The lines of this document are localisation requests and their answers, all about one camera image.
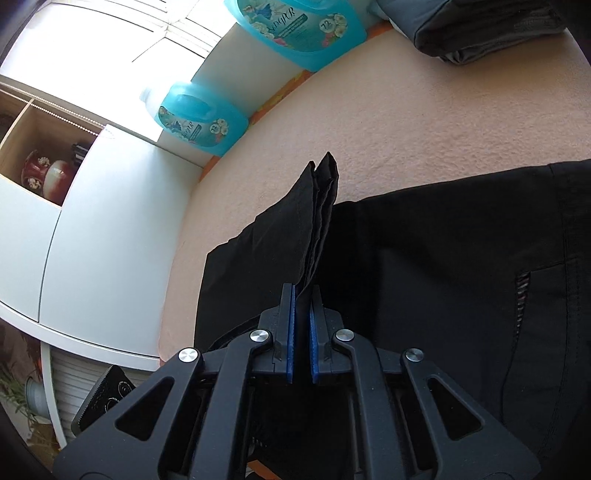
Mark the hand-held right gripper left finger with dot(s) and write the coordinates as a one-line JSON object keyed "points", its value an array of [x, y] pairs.
{"points": [[290, 332]]}

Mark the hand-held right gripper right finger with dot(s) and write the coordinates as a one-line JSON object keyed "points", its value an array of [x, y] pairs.
{"points": [[316, 339]]}

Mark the black pants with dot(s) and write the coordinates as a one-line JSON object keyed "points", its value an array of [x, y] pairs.
{"points": [[438, 258]]}

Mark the folded dark pants pile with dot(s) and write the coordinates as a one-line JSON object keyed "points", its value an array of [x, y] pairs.
{"points": [[461, 32]]}

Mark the black flat device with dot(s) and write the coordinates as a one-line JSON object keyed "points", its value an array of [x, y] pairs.
{"points": [[108, 394]]}

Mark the white wardrobe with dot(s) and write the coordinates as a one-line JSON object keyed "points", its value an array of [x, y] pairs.
{"points": [[115, 230]]}

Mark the beige blanket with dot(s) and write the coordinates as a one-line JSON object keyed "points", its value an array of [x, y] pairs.
{"points": [[369, 129]]}

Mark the white slatted radiator cover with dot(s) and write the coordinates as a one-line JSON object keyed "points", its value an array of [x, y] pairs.
{"points": [[69, 383]]}

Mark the blue detergent bottle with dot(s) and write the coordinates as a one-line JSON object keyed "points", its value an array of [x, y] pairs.
{"points": [[198, 115], [300, 32]]}

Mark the white plant pot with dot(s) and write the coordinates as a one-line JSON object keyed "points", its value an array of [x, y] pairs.
{"points": [[38, 399]]}

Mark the red and white ceramic jar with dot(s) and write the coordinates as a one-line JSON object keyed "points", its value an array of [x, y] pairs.
{"points": [[60, 180]]}

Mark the green houseplant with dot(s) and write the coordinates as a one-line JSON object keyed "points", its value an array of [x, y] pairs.
{"points": [[14, 392]]}

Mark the red floral ceramic vase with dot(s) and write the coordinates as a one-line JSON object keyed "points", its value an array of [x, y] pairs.
{"points": [[34, 168]]}

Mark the wooden shelf niche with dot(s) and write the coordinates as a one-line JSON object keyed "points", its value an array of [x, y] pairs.
{"points": [[41, 134]]}

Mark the white framed window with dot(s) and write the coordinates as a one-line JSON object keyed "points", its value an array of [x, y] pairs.
{"points": [[92, 46]]}

